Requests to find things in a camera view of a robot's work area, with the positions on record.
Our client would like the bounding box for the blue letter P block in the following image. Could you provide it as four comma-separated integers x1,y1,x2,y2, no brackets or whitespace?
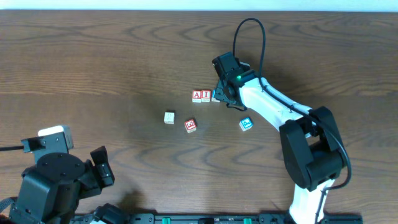
239,117,253,131

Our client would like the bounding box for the plain cream wooden block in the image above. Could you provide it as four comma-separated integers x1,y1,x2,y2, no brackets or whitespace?
164,111,175,124

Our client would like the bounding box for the red letter C block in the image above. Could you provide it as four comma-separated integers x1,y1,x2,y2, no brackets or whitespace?
184,119,197,133

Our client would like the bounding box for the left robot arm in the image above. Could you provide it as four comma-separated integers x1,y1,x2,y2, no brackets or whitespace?
1,146,129,223

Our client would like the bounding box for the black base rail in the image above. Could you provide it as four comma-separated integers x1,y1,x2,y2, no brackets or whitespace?
70,212,364,224

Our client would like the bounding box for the red letter A block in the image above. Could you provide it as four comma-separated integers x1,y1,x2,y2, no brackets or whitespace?
192,90,201,103

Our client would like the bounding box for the red letter I block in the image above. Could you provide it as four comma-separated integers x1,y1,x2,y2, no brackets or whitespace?
201,90,212,103

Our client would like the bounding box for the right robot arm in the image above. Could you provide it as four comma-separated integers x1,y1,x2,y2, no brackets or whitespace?
212,52,361,223

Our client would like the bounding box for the blue number 2 block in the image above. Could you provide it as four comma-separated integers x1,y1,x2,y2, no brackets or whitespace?
211,90,220,103

